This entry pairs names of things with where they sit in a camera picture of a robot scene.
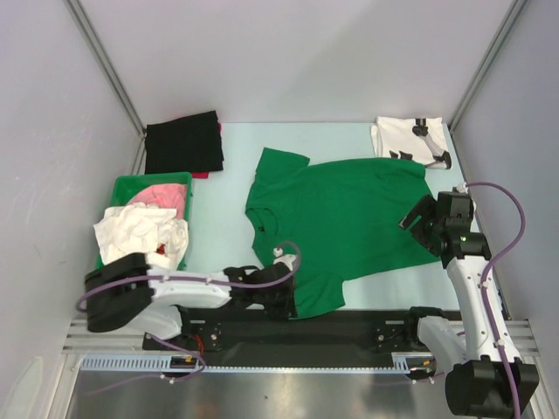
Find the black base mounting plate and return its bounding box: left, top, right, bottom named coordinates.
left=143, top=306, right=438, bottom=368

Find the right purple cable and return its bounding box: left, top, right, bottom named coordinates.
left=412, top=181, right=528, bottom=419

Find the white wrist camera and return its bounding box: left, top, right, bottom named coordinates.
left=452, top=182, right=477, bottom=216
left=273, top=247, right=297, bottom=271

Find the pink crumpled t shirt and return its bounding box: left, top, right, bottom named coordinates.
left=127, top=183, right=188, bottom=218

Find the folded black t shirt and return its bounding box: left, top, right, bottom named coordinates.
left=145, top=111, right=224, bottom=175

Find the right aluminium frame post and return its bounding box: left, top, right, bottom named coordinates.
left=448, top=0, right=531, bottom=134

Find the white crumpled t shirt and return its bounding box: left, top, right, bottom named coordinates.
left=93, top=203, right=189, bottom=270

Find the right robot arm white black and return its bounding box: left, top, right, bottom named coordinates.
left=399, top=190, right=540, bottom=418

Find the green plastic bin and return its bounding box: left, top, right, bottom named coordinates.
left=93, top=172, right=192, bottom=271

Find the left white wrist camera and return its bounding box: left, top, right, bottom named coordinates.
left=273, top=247, right=297, bottom=271

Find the folded white printed t shirt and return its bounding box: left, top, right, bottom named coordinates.
left=370, top=117, right=452, bottom=169

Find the light blue cable duct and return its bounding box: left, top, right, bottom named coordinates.
left=80, top=353, right=436, bottom=374

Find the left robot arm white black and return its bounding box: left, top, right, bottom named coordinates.
left=76, top=248, right=300, bottom=349

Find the aluminium frame post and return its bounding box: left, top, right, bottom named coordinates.
left=448, top=0, right=531, bottom=134
left=64, top=0, right=144, bottom=135

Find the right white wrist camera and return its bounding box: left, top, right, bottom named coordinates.
left=452, top=182, right=477, bottom=216

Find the green t shirt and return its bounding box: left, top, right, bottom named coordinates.
left=245, top=148, right=437, bottom=319

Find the left aluminium frame post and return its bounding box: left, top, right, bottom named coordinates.
left=64, top=0, right=144, bottom=135

